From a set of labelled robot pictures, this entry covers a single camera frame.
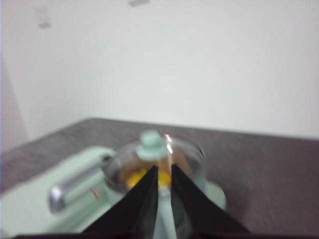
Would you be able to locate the yellow toy pumpkin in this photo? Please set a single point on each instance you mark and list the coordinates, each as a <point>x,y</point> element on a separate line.
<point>135,179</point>

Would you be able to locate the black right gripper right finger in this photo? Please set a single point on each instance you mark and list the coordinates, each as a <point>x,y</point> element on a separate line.
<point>197,211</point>

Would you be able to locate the mint green hinged griddle cover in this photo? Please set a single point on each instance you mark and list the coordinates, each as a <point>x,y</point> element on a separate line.
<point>30,216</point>

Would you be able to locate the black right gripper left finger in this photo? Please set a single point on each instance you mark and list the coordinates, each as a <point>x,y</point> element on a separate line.
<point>134,211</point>

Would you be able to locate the glass pot lid green knob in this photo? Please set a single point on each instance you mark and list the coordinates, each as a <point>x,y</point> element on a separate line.
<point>149,147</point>

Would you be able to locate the mint green breakfast maker base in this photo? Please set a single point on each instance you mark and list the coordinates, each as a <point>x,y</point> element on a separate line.
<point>214,196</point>

